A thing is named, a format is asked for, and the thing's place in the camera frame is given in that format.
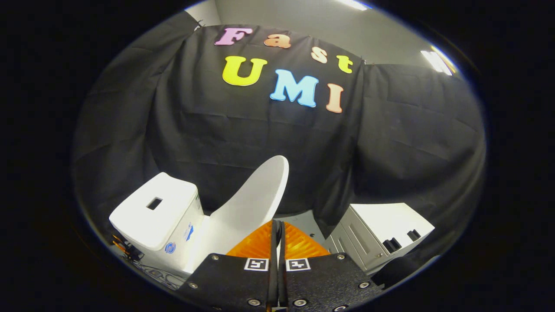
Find large ceiling light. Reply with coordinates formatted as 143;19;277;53
337;0;372;11

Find orange black cable bundle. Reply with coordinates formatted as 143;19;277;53
111;235;144;261

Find white cabinet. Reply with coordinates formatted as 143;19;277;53
325;202;435;276

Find tangled black cables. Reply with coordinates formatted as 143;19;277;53
129;259;186;290

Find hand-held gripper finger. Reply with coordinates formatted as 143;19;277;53
177;220;278;310
280;221;384;310

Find black backdrop cloth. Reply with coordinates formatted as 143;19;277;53
72;11;486;280

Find white toilet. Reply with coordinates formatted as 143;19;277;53
108;172;228;278

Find white toilet lid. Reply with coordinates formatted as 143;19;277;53
210;155;290;257

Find small ceiling light panel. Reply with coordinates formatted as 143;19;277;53
421;45;457;77

